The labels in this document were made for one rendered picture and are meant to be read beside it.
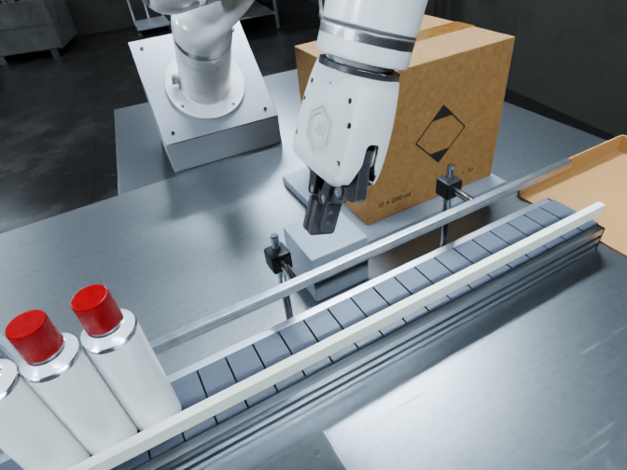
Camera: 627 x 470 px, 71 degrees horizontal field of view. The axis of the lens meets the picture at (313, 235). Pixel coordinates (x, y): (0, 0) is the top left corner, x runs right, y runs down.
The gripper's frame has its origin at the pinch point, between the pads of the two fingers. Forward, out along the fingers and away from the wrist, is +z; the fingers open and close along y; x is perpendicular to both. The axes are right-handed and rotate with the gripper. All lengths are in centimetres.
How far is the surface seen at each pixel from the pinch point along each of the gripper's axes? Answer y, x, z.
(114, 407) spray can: 1.4, -20.6, 20.5
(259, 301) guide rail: -2.9, -3.8, 13.4
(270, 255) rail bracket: -8.9, -0.2, 11.1
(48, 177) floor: -277, -24, 123
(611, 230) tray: 4, 58, 4
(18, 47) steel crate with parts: -621, -42, 111
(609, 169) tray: -9, 75, -2
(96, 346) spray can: 1.9, -22.1, 11.2
